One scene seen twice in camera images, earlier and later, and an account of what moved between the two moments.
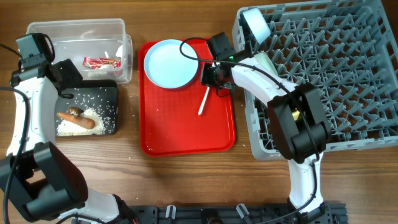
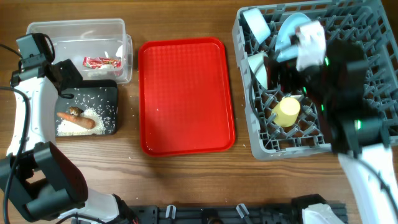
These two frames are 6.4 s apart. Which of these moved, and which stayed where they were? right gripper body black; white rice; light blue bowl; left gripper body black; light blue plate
Moved: light blue plate; right gripper body black
Stayed: left gripper body black; white rice; light blue bowl
